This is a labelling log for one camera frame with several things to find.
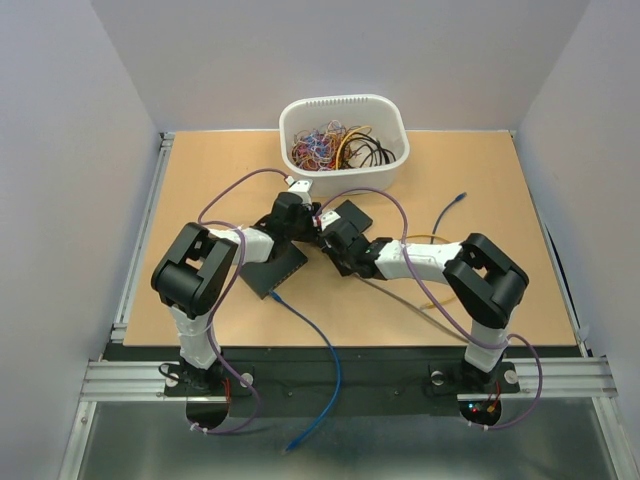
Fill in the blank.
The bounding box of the black network switch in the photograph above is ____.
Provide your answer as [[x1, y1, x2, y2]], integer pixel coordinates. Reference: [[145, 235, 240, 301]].
[[334, 199, 373, 233], [240, 244, 308, 299]]

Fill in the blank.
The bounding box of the yellow ethernet cable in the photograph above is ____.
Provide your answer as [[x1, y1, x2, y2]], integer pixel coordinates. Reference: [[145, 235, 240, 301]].
[[404, 232, 462, 313]]

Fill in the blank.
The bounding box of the grey ethernet cable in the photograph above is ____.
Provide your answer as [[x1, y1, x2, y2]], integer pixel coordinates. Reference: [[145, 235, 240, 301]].
[[359, 277, 471, 346]]

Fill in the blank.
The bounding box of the dark blue ethernet cable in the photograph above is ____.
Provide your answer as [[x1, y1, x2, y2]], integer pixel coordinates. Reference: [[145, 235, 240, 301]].
[[430, 191, 468, 241]]

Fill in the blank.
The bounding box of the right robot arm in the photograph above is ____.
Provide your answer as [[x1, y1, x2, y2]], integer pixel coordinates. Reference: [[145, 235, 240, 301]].
[[317, 213, 529, 390]]

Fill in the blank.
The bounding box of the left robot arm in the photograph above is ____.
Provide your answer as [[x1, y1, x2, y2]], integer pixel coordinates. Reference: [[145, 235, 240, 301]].
[[151, 192, 320, 394]]

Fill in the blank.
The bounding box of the white plastic bin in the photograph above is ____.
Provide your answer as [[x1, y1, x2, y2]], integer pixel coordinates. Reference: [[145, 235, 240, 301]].
[[279, 94, 410, 197]]

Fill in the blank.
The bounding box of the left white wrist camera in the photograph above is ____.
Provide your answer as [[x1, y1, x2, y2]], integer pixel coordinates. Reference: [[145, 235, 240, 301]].
[[285, 176, 313, 204]]

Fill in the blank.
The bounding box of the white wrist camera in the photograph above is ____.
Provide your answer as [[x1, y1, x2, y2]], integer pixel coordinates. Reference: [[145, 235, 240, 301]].
[[285, 176, 313, 204], [315, 210, 341, 230]]

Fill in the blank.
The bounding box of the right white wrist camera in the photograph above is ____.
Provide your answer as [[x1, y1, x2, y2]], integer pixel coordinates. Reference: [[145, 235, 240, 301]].
[[315, 210, 341, 230]]

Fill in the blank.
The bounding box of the tangled coloured wires bundle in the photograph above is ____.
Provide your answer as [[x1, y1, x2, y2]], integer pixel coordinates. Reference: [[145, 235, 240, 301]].
[[289, 118, 351, 174]]

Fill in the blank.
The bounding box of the black cable bundle in bin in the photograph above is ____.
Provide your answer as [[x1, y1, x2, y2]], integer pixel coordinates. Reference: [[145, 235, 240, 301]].
[[344, 130, 398, 170]]

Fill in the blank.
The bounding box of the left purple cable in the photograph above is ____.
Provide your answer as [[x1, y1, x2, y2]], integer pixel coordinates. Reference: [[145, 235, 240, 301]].
[[196, 168, 262, 436]]

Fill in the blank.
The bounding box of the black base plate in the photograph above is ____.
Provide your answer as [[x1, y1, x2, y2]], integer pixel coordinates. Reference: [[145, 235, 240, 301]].
[[102, 344, 591, 419]]

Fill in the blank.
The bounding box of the aluminium frame rail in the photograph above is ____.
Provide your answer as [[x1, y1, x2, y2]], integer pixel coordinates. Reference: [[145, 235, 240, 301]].
[[80, 357, 618, 402]]

